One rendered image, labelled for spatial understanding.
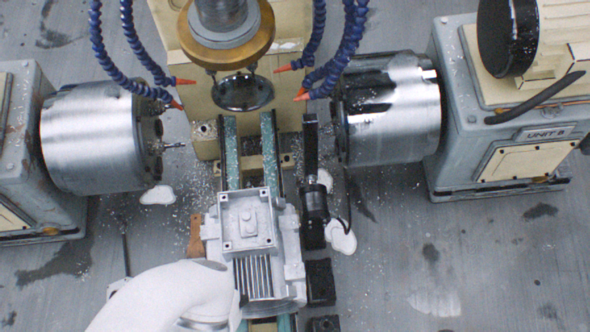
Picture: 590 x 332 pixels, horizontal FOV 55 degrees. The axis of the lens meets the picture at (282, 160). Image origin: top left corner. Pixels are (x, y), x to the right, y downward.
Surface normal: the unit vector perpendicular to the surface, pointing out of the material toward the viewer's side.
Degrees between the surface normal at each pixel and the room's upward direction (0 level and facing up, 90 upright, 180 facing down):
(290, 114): 90
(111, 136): 32
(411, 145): 69
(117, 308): 23
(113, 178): 77
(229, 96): 90
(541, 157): 90
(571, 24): 41
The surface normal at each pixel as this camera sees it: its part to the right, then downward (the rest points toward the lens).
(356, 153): 0.07, 0.72
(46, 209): 0.09, 0.88
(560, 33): 0.04, 0.39
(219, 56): -0.05, -0.45
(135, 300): -0.17, -0.76
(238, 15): 0.72, 0.60
